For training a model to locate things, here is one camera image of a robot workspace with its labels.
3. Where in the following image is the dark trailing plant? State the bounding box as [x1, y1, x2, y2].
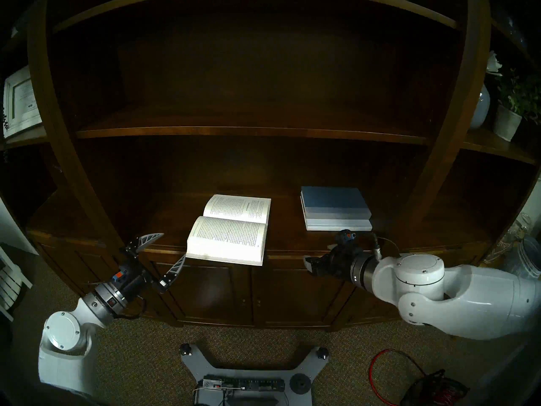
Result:
[0, 84, 11, 165]

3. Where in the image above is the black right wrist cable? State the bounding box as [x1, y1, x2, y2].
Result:
[371, 234, 402, 260]

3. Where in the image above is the dark wooden bookcase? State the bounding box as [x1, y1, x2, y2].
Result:
[0, 0, 541, 330]

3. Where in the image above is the green plant in white pot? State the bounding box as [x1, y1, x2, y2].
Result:
[492, 69, 541, 142]

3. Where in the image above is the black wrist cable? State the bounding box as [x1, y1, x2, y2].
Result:
[114, 296, 147, 320]
[371, 234, 402, 260]

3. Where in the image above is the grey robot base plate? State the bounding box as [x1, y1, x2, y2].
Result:
[179, 343, 329, 406]

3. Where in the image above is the black floor cable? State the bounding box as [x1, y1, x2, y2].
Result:
[393, 349, 470, 406]

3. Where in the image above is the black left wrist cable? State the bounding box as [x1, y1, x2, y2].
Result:
[114, 296, 147, 320]

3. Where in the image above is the white hardcover book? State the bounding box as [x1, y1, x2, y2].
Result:
[304, 217, 373, 232]

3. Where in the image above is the white slatted chair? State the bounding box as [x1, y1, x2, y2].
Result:
[0, 244, 33, 322]

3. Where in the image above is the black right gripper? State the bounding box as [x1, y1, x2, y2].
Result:
[303, 231, 369, 282]

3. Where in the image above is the white framed certificate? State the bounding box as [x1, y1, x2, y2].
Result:
[3, 66, 43, 138]

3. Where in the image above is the blue hardcover book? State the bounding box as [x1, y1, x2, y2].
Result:
[301, 187, 372, 220]

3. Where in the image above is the red floor cable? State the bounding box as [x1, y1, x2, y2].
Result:
[369, 349, 470, 406]

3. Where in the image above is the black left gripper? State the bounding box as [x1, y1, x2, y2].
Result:
[111, 233, 187, 300]

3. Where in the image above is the pale round vase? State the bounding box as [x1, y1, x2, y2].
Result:
[469, 84, 491, 129]

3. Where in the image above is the clear glass jar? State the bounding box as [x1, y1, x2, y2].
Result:
[484, 214, 533, 264]

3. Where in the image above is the paperback book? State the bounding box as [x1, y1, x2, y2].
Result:
[186, 194, 272, 266]

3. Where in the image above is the black round base disc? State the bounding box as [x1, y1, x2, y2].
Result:
[290, 373, 310, 395]

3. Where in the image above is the grey electronics box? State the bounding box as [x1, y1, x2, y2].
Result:
[199, 376, 288, 406]

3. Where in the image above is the white artificial flower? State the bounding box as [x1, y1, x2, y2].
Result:
[486, 51, 503, 77]

